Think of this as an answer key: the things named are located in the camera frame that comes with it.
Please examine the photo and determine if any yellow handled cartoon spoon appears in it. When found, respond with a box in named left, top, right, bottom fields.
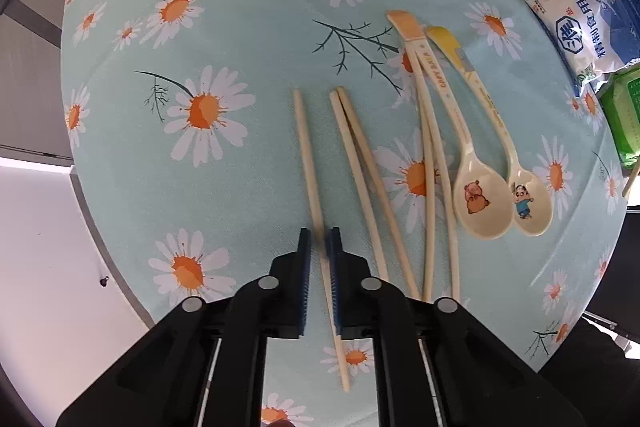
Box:
left=426, top=26, right=553, bottom=236

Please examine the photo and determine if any crosswise bamboo chopstick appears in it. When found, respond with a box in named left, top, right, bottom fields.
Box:
left=620, top=159, right=640, bottom=198

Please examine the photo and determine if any daisy print teal tablecloth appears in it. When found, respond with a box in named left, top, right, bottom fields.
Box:
left=60, top=0, right=629, bottom=425

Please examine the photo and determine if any grey door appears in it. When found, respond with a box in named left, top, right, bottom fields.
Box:
left=1, top=0, right=73, bottom=167

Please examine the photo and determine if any green sugar bag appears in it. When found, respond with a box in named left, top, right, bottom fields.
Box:
left=600, top=65, right=640, bottom=169

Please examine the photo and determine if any white blue salt bag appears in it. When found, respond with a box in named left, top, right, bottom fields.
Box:
left=527, top=0, right=639, bottom=94

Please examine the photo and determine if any orange handled capybara spoon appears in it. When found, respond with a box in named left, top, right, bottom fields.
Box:
left=385, top=10, right=516, bottom=241

